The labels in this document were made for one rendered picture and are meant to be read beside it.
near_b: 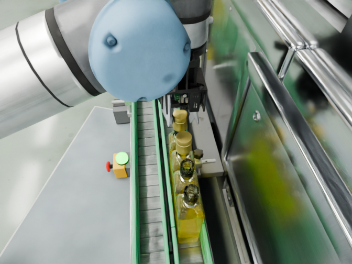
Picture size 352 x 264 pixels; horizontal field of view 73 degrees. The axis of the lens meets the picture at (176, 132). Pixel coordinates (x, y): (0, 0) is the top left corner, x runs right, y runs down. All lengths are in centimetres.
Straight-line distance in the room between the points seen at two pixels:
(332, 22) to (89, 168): 88
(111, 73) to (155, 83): 4
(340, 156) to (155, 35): 22
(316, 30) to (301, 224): 25
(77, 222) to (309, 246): 72
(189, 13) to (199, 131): 60
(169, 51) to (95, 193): 80
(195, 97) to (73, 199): 67
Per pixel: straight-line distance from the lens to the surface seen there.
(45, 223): 96
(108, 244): 86
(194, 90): 40
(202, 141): 86
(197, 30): 36
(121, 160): 86
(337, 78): 32
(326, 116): 30
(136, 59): 17
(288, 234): 42
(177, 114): 53
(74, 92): 20
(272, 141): 41
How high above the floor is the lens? 156
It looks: 51 degrees down
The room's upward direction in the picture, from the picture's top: straight up
